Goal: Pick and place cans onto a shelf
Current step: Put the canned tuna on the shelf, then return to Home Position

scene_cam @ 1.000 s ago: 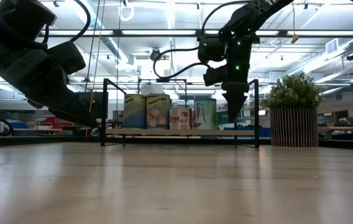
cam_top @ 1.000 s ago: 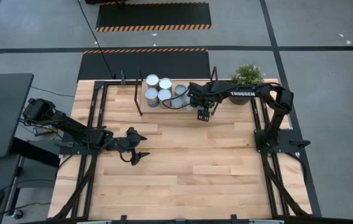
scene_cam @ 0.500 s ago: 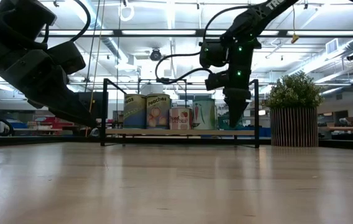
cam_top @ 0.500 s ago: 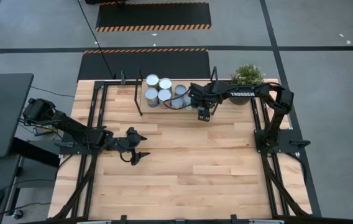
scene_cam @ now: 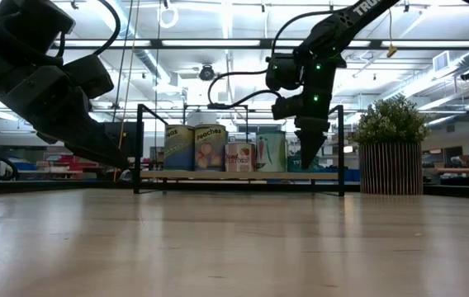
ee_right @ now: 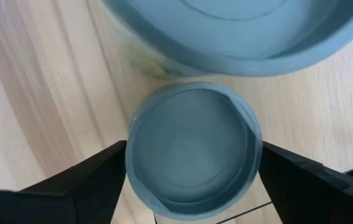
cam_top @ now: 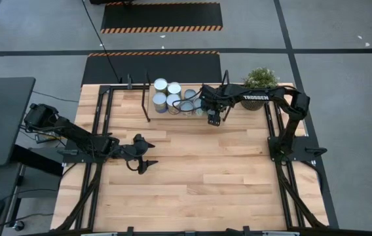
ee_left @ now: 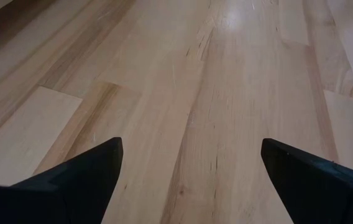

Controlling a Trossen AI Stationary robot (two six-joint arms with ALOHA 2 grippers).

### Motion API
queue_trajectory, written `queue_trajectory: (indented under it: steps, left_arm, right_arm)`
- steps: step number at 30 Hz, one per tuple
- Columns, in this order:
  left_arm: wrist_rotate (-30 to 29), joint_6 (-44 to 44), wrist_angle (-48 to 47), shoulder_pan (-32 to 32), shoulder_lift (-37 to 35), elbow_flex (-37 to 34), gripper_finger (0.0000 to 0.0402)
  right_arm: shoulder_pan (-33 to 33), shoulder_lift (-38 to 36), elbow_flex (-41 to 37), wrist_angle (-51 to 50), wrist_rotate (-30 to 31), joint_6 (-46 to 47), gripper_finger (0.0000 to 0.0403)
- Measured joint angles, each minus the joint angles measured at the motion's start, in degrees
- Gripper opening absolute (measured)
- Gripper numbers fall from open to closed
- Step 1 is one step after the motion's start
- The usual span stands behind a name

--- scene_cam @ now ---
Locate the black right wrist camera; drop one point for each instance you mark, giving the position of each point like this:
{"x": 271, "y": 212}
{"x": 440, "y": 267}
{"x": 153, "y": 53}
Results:
{"x": 286, "y": 108}

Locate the large white vegetable can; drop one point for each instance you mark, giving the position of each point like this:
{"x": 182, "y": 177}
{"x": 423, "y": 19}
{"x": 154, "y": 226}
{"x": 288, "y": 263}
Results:
{"x": 271, "y": 152}

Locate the wooden background table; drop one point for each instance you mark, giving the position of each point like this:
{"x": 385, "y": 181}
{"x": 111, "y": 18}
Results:
{"x": 465, "y": 170}

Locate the tall blue peas can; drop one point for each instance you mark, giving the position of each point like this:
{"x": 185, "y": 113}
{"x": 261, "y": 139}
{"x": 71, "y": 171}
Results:
{"x": 178, "y": 152}

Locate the black overhead frame beam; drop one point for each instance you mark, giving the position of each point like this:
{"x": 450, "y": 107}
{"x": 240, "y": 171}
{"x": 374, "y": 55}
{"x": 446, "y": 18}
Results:
{"x": 156, "y": 43}

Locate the diced tomatoes can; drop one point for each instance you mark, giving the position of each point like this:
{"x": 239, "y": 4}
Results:
{"x": 239, "y": 158}

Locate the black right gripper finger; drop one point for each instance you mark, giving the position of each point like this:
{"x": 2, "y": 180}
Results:
{"x": 309, "y": 144}

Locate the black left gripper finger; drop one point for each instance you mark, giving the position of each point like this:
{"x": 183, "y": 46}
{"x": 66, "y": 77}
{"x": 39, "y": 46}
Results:
{"x": 94, "y": 148}

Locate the white ceiling vent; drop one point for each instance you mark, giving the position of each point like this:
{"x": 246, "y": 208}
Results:
{"x": 441, "y": 62}

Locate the black background monitor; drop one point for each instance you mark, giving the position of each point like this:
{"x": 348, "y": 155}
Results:
{"x": 112, "y": 138}

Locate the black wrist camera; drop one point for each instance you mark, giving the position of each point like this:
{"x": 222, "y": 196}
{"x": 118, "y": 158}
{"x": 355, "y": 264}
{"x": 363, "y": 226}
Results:
{"x": 286, "y": 108}
{"x": 90, "y": 76}

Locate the white cylindrical tank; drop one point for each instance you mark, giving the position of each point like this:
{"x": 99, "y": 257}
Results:
{"x": 201, "y": 119}

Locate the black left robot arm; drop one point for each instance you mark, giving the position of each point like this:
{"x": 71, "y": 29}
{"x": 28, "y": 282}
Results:
{"x": 20, "y": 29}

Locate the potted plant with striped pot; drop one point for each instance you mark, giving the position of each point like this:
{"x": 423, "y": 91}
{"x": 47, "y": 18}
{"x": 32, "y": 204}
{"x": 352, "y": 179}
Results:
{"x": 389, "y": 165}

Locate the red background object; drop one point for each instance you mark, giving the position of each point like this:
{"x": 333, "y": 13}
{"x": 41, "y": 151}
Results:
{"x": 69, "y": 161}

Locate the black frame wooden shelf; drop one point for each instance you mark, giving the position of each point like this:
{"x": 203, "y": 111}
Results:
{"x": 238, "y": 175}

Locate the black round ceiling fixture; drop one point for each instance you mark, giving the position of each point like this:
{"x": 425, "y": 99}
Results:
{"x": 207, "y": 73}

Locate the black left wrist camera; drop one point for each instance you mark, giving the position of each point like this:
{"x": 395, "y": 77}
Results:
{"x": 90, "y": 76}

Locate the tall blue peaches can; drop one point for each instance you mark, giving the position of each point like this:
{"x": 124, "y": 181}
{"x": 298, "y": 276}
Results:
{"x": 210, "y": 150}

